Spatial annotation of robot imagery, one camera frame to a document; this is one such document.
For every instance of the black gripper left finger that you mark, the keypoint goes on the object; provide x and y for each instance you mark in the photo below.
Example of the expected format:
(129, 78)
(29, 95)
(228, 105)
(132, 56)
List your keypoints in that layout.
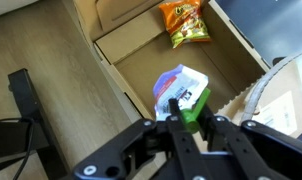
(177, 140)

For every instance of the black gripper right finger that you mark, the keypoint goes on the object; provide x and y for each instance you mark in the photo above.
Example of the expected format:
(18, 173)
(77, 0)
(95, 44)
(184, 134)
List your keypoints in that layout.
(231, 143)

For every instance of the purple white packet green lid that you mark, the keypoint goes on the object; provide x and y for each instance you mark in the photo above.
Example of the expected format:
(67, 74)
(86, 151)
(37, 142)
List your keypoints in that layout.
(181, 83)

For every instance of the open cardboard box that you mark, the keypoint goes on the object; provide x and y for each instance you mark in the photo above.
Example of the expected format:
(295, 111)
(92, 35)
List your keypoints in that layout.
(177, 56)

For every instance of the orange Cheetos snack bag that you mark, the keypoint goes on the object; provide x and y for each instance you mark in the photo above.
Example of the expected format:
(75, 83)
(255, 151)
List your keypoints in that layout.
(186, 23)

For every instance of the black stand leg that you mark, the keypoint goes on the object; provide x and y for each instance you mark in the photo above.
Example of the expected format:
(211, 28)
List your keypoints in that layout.
(27, 110)

